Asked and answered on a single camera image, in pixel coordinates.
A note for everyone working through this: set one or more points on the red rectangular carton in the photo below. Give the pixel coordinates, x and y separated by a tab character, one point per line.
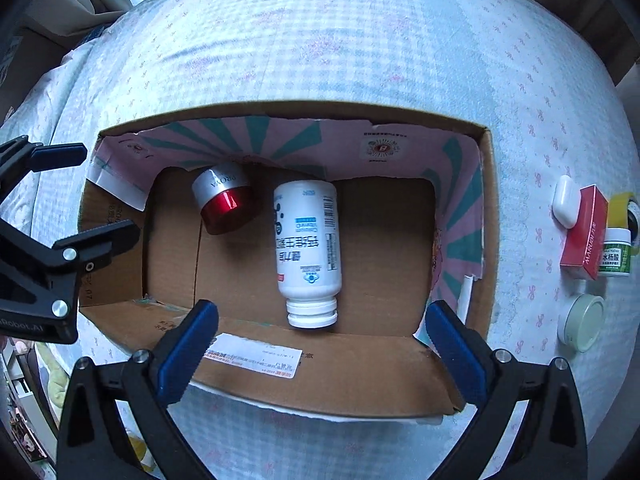
583	246

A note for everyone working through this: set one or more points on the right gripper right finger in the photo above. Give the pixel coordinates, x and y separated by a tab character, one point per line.
551	442

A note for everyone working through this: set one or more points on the white vitamin bottle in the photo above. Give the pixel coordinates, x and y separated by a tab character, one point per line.
308	252

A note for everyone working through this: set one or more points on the cardboard box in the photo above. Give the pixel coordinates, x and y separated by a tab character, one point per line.
417	214

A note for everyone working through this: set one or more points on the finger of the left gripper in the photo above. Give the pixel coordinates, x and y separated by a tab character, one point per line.
33	273
19	157

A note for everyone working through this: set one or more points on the green white cream jar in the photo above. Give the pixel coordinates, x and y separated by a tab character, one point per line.
616	253

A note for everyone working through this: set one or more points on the pale green lidded jar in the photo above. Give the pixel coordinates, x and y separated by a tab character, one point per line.
580	321

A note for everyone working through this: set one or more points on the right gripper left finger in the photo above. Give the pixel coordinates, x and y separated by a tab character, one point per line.
93	442

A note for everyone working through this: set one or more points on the yellow tape roll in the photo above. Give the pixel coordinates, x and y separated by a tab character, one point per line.
624	213

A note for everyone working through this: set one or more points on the white earbuds case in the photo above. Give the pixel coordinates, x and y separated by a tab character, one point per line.
566	202

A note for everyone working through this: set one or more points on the red silver cosmetic jar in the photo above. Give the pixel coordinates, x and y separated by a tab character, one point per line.
225	198

